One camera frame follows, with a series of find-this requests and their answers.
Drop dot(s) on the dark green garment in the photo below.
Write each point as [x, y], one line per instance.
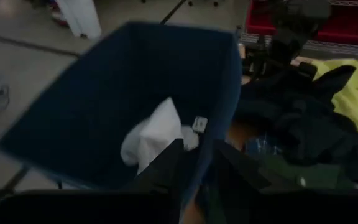
[315, 175]

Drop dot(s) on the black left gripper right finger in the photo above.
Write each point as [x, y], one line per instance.
[232, 171]

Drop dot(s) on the navy white striped fabric bin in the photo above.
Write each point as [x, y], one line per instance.
[89, 109]

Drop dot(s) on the black garment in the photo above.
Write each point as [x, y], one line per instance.
[306, 124]

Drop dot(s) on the blue patterned garment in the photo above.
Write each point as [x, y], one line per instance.
[261, 146]

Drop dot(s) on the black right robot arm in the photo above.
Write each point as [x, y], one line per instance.
[291, 40]

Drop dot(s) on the red plastic storage bin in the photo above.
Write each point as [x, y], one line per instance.
[350, 28]
[259, 18]

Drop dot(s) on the white floor object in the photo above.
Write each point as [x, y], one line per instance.
[79, 15]

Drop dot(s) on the white cloth garment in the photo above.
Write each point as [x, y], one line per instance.
[157, 133]

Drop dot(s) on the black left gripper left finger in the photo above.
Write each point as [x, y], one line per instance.
[163, 174]

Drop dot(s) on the small white garment tag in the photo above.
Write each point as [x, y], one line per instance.
[199, 124]

